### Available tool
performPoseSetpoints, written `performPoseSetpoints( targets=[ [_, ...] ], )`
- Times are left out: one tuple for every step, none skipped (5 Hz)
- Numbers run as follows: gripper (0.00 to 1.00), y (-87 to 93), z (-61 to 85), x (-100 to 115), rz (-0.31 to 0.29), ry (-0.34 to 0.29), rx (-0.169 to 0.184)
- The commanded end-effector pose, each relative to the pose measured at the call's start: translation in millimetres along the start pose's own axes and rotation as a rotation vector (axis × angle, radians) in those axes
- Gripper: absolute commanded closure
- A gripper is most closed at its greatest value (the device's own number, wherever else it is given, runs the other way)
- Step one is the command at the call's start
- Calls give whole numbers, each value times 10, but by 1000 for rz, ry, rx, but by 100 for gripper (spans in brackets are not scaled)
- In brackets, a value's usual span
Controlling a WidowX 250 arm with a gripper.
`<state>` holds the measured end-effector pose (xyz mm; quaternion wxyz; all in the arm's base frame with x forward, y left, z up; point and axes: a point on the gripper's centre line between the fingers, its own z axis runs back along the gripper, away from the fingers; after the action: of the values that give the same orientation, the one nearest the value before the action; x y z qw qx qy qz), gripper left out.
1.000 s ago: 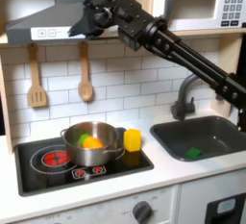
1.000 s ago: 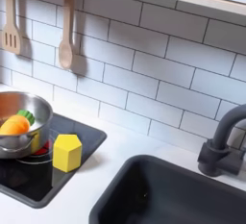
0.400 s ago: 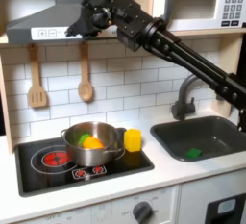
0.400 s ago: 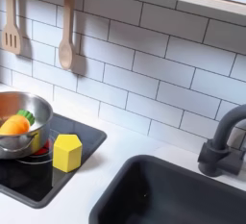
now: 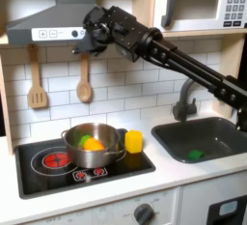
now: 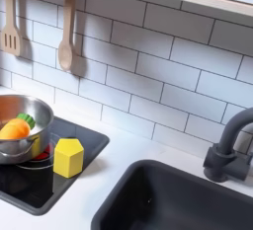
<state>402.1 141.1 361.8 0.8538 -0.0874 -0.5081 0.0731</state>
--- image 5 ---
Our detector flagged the white toy microwave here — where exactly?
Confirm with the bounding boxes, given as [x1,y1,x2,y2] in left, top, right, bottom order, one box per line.
[152,0,247,33]

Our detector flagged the green toy block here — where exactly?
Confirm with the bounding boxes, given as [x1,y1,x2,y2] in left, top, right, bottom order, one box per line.
[187,149,206,161]

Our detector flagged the steel pot with handles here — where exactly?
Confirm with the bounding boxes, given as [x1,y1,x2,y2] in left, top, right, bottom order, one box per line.
[60,122,127,169]

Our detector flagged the dark grey sink basin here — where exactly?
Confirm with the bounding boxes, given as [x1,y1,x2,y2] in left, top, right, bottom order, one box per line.
[151,116,247,164]

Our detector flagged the wooden slotted spatula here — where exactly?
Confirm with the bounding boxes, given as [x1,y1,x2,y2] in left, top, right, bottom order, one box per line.
[27,44,49,109]

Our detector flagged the orange toy carrot green top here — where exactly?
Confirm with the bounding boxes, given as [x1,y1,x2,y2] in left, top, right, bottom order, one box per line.
[79,133,106,152]

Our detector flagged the grey range hood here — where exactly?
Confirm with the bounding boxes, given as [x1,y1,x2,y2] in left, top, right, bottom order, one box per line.
[5,0,97,46]

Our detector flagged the dark grey tap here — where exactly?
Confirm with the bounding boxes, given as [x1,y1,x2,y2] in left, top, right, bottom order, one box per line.
[172,78,198,122]

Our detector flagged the black toy stove cooktop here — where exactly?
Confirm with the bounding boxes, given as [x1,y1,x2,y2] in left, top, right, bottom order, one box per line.
[14,127,156,200]

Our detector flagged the yellow toy block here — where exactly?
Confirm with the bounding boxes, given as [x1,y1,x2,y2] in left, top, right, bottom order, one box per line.
[124,129,144,155]

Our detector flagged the grey oven knob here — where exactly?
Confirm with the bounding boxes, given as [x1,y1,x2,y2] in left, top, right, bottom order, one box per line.
[133,203,154,225]

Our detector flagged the wooden spoon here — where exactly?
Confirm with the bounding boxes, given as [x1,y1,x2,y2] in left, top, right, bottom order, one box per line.
[76,53,94,103]

